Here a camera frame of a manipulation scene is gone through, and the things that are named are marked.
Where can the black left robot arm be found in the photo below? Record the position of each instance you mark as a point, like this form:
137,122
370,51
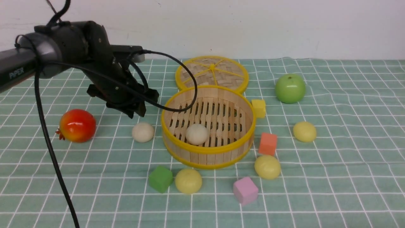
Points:
85,46

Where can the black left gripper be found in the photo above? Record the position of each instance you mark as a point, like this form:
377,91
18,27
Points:
108,74

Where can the green cube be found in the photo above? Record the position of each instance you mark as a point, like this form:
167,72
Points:
160,179

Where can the pink cube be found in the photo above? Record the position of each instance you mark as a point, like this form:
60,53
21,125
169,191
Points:
245,191

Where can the yellow bun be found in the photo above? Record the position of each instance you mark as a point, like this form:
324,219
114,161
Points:
305,131
188,181
267,167

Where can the woven bamboo steamer lid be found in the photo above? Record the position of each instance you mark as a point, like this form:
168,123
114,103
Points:
219,71

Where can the red pomegranate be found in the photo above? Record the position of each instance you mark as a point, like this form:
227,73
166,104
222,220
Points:
76,125

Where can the bamboo steamer tray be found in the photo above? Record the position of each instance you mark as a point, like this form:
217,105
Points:
228,117

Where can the yellow cube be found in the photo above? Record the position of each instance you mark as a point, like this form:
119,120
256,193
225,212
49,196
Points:
259,107

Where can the green apple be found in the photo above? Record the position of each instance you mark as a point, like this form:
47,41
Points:
290,88

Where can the orange cube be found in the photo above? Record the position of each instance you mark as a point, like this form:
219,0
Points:
268,144

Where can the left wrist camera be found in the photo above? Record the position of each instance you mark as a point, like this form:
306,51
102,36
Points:
134,53

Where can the white bun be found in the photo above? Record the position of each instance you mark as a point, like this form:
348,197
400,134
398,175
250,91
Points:
143,132
196,134

